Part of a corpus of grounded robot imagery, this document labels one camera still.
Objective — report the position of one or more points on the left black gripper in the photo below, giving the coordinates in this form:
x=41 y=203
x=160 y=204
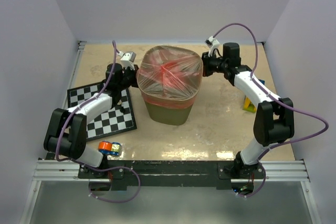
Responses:
x=134 y=72

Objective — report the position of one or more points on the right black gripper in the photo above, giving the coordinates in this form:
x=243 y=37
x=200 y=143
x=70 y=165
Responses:
x=205 y=61

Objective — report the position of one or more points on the red plastic trash bag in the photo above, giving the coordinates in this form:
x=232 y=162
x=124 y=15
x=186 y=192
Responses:
x=170 y=77

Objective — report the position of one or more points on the olive green mesh trash bin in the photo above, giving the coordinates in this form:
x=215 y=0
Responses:
x=168 y=113

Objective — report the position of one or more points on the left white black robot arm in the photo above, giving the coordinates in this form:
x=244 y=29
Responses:
x=66 y=135

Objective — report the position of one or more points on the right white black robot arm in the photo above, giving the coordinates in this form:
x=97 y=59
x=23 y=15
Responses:
x=274 y=122

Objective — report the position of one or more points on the black white chessboard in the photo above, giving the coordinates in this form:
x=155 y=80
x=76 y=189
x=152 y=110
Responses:
x=110 y=122

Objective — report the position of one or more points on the colourful toy block stack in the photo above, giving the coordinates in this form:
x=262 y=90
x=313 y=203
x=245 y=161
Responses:
x=250 y=103

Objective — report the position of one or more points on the orange blue toy car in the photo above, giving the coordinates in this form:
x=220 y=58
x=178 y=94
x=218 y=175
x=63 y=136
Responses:
x=110 y=148

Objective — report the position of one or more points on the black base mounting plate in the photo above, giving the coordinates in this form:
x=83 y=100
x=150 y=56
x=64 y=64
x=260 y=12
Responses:
x=222 y=175

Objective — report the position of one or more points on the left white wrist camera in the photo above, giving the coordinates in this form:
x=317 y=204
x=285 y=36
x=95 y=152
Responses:
x=127 y=59

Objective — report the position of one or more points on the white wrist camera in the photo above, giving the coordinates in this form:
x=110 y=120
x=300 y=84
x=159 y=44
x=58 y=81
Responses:
x=213 y=44
x=127 y=59

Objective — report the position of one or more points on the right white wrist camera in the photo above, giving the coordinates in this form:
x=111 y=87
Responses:
x=213 y=44

